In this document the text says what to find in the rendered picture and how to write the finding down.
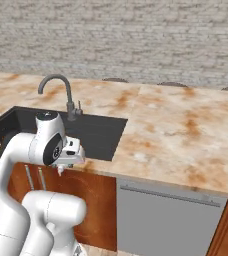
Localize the brown wooden cupboard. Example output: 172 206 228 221
205 197 228 256

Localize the brown wooden cupboard door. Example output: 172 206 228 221
0 154 38 204
35 163 118 253

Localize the dark stool seat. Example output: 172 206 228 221
156 81 189 89

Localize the grey dishwasher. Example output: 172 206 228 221
115 177 228 256

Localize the black sink basin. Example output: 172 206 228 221
0 105 129 162

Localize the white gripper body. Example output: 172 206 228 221
52 145 87 169

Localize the silver cupboard handle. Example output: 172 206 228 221
23 163 36 191
37 166 47 192

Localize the grey dishwasher handle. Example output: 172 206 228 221
119 184 222 209

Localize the grey curved tap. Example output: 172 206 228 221
37 73 84 122

